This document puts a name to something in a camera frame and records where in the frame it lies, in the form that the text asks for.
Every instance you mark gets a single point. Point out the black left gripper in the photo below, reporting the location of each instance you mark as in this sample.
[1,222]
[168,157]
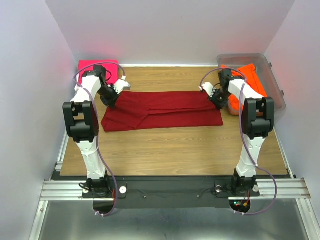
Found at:
[110,102]

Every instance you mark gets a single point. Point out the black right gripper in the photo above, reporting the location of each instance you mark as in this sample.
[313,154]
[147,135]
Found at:
[219,105]

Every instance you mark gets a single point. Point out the dark red t shirt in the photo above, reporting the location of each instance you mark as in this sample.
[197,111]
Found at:
[153,110]

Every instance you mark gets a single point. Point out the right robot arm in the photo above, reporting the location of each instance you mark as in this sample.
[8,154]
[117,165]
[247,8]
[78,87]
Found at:
[256,120]

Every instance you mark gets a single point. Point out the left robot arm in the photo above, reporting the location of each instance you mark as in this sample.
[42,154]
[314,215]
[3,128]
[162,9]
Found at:
[82,125]

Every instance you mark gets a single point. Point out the folded pink t shirt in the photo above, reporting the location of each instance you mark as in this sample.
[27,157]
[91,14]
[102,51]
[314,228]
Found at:
[109,64]

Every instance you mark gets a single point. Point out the orange t shirt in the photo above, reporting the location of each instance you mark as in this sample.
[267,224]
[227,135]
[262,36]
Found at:
[253,81]

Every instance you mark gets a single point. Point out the clear plastic bin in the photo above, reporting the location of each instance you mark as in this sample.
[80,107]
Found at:
[264,72]

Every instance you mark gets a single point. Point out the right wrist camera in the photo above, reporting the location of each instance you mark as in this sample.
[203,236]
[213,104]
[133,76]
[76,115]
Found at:
[208,88]

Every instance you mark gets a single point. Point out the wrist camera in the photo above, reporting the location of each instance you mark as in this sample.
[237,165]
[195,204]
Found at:
[121,85]
[208,88]

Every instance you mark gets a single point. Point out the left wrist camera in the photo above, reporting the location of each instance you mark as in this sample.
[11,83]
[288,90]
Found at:
[121,85]

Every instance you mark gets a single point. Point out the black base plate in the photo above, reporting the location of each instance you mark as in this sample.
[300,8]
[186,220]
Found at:
[168,192]

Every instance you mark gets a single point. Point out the aluminium rail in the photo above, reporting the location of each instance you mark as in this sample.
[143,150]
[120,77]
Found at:
[295,188]

